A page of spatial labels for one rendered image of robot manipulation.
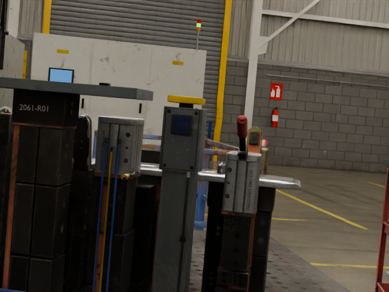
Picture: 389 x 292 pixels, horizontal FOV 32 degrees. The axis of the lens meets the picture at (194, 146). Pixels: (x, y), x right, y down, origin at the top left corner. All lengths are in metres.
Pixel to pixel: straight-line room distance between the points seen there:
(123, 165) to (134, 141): 0.05
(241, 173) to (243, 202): 0.06
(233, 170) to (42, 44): 8.26
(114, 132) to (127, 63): 8.17
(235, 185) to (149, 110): 8.24
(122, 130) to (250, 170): 0.27
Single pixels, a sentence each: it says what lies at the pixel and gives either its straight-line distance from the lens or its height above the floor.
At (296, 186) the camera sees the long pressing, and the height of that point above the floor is 0.99.
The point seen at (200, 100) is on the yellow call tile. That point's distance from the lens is 1.18.
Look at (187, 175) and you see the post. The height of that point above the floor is 1.02.
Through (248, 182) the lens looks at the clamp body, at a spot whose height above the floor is 1.00.
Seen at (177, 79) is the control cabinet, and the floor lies 1.56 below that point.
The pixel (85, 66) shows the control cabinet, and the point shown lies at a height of 1.61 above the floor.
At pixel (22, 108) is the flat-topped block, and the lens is 1.25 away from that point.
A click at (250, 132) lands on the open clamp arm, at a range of 1.67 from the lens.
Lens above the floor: 1.14
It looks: 3 degrees down
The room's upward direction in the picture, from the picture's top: 5 degrees clockwise
